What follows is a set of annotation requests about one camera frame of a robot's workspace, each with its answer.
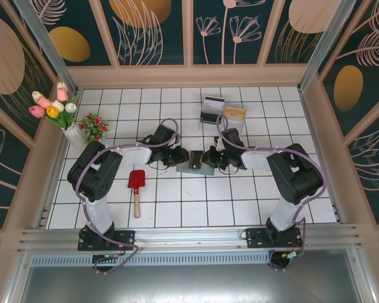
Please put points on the black card with gold chip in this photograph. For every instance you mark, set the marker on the black card with gold chip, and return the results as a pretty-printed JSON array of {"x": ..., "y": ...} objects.
[{"x": 196, "y": 158}]

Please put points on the green card holder wallet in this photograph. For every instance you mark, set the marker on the green card holder wallet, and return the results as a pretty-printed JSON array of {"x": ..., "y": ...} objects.
[{"x": 184, "y": 169}]

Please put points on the clear acrylic card stand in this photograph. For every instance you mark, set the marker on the clear acrylic card stand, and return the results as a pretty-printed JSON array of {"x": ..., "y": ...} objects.
[{"x": 237, "y": 123}]

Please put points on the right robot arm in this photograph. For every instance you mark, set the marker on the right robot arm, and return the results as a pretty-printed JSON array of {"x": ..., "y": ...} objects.
[{"x": 256, "y": 158}]

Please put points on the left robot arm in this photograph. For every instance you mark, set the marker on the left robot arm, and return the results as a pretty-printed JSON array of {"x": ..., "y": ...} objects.
[{"x": 132, "y": 155}]

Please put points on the black card stack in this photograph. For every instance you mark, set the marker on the black card stack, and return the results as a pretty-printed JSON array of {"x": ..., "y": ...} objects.
[{"x": 210, "y": 117}]

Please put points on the white card with black stripe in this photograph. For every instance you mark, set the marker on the white card with black stripe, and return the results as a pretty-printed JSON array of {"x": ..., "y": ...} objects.
[{"x": 213, "y": 102}]

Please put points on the red toy shovel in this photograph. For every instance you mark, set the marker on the red toy shovel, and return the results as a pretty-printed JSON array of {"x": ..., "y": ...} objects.
[{"x": 136, "y": 180}]

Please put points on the small red flower plant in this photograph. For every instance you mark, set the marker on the small red flower plant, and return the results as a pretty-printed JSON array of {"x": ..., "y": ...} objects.
[{"x": 94, "y": 124}]

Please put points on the white ribbed vase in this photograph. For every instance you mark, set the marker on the white ribbed vase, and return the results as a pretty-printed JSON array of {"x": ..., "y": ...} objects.
[{"x": 74, "y": 135}]

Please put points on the artificial tulip bouquet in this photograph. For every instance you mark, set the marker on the artificial tulip bouquet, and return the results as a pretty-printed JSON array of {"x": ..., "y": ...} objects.
[{"x": 52, "y": 109}]

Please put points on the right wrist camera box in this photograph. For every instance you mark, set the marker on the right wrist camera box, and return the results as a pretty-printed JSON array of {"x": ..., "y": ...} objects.
[{"x": 220, "y": 143}]

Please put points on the aluminium frame rail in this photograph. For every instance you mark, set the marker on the aluminium frame rail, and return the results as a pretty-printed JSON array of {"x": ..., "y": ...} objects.
[{"x": 189, "y": 236}]

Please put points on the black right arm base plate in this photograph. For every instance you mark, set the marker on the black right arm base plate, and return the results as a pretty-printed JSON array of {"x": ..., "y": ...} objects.
[{"x": 256, "y": 240}]

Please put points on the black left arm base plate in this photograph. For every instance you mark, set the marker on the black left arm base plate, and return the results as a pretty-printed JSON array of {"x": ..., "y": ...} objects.
[{"x": 126, "y": 236}]

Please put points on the aluminium frame post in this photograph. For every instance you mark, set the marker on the aluminium frame post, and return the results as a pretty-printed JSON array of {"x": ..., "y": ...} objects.
[
  {"x": 322, "y": 47},
  {"x": 50, "y": 53}
]

